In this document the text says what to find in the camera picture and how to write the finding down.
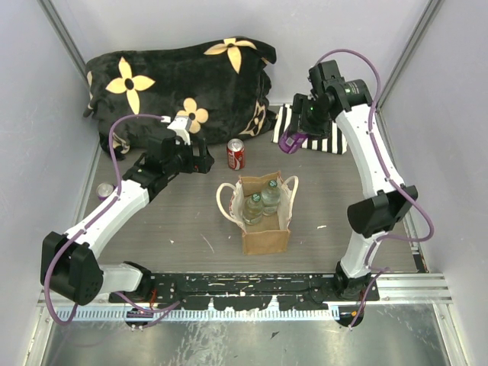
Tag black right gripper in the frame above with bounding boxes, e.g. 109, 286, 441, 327
287, 93, 332, 142

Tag purple can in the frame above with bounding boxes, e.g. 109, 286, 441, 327
95, 182, 115, 201
278, 130, 307, 154

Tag red soda can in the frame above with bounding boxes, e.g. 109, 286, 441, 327
226, 138, 246, 170

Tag burlap canvas tote bag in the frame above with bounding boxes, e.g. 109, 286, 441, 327
216, 172, 299, 255

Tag glass soda water bottle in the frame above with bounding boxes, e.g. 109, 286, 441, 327
261, 179, 281, 216

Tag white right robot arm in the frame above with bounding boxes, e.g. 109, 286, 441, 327
279, 60, 418, 300

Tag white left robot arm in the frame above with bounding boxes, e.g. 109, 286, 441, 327
40, 127, 214, 306

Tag black white striped cloth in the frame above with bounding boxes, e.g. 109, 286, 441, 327
271, 104, 348, 155

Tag black floral plush blanket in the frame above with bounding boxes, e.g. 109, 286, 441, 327
83, 37, 277, 159

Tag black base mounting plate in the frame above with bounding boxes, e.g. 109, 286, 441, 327
125, 273, 379, 311

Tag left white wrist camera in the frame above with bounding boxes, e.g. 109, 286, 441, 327
168, 116, 191, 146

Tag aluminium rail frame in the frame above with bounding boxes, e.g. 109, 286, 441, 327
37, 272, 453, 307

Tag white slotted cable duct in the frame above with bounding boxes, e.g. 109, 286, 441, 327
73, 306, 340, 323

